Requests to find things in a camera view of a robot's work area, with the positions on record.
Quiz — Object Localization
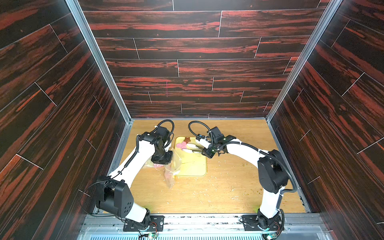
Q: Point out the metal tongs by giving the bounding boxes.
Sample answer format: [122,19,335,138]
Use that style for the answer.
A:
[183,143,203,154]

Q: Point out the pink round cookie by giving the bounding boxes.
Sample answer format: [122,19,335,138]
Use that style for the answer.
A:
[176,141,187,151]

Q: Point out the yellow tray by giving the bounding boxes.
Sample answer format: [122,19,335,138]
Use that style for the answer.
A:
[174,137,207,177]

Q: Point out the clear resealable bag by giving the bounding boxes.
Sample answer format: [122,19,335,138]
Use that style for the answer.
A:
[143,159,164,170]
[164,151,182,189]

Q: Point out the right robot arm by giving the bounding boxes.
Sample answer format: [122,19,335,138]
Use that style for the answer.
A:
[188,121,298,237]

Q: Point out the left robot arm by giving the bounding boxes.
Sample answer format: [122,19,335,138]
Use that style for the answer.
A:
[93,120,175,229]

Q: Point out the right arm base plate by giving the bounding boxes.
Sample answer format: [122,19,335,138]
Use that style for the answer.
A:
[239,214,284,232]

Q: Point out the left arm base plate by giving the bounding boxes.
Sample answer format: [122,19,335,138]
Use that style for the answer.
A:
[123,215,165,232]

